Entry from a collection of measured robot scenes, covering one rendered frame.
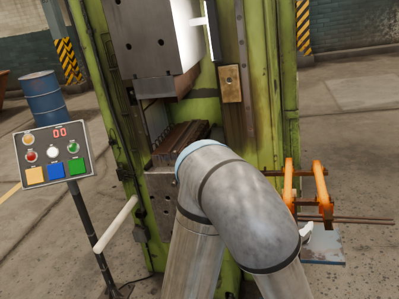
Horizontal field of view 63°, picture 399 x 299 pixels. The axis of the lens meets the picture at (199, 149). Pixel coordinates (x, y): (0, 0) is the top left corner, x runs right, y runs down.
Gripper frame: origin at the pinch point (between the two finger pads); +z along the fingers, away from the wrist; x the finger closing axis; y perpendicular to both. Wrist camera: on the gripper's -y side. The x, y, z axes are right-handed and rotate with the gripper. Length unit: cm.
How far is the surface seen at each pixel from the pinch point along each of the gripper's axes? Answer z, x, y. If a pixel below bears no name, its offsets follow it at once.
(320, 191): 14.8, 11.2, -0.9
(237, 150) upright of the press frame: 55, -26, 1
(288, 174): 27.6, -0.3, -0.9
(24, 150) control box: 22, -122, -18
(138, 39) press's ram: 41, -59, -59
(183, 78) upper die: 54, -47, -38
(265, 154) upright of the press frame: 55, -12, 4
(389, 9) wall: 652, 174, 11
